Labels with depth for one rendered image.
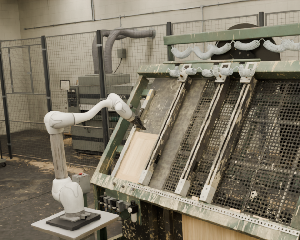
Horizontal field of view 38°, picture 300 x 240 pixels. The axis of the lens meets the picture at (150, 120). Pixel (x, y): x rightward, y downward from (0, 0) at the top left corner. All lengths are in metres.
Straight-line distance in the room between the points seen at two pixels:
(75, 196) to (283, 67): 1.87
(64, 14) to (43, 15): 0.83
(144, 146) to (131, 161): 0.18
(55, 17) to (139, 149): 8.39
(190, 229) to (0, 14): 10.17
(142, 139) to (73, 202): 1.01
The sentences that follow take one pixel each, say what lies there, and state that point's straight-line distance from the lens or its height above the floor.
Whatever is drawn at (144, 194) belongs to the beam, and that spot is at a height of 0.85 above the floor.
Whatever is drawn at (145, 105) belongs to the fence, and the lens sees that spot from 4.29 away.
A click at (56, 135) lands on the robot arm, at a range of 3.59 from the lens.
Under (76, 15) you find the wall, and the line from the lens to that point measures 11.54.
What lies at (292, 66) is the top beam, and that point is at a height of 1.86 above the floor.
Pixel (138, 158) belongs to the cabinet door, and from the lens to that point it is 4.04.
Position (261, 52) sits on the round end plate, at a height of 1.98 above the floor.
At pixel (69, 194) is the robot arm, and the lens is 3.49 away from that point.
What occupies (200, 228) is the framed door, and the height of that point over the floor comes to 0.58.
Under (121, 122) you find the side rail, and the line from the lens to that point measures 4.42.
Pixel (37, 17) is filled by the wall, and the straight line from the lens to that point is 12.68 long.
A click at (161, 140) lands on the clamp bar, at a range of 3.87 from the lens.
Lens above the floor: 2.02
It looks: 9 degrees down
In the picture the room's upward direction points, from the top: 3 degrees counter-clockwise
